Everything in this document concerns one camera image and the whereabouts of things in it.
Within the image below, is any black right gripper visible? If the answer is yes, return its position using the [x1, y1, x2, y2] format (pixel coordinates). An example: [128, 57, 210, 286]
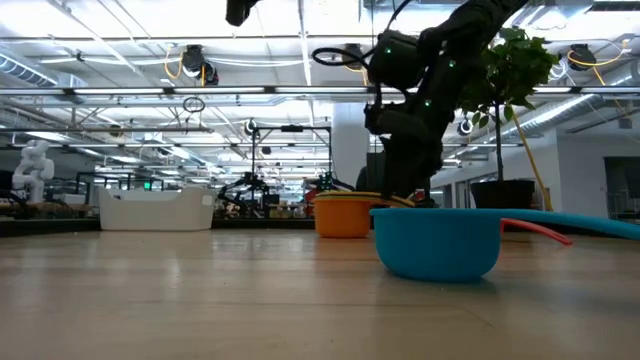
[364, 103, 446, 201]

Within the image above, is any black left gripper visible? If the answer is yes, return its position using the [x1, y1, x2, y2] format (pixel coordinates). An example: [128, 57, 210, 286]
[224, 0, 262, 28]

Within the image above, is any yellow measuring cup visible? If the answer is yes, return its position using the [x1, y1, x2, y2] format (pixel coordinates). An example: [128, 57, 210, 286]
[313, 191, 416, 209]

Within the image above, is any orange measuring cup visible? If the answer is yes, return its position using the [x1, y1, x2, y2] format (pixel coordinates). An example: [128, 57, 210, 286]
[313, 196, 374, 239]

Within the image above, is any light blue measuring cup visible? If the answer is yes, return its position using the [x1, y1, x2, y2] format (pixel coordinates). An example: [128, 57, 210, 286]
[369, 207, 640, 284]

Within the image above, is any red measuring cup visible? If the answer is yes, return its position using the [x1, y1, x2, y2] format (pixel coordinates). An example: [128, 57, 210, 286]
[500, 217, 574, 247]

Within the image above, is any white plastic basket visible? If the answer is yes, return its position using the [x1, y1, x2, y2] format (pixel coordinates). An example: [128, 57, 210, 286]
[97, 186, 218, 233]

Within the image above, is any black plant pot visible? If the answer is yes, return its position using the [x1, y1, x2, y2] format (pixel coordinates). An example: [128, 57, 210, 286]
[469, 179, 537, 210]

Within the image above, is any green leafy plant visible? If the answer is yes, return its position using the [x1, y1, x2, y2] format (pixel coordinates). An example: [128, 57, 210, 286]
[458, 25, 560, 182]

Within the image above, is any white humanoid robot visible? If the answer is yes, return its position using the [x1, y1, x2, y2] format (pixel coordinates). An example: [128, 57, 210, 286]
[10, 138, 56, 205]

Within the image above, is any black wall monitor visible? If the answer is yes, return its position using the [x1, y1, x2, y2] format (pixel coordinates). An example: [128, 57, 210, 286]
[366, 152, 387, 194]

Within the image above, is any yellow cable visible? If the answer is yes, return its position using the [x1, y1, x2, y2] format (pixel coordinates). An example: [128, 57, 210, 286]
[509, 112, 555, 212]

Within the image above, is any black aluminium rig frame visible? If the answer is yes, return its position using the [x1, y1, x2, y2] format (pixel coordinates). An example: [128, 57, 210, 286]
[0, 217, 640, 239]

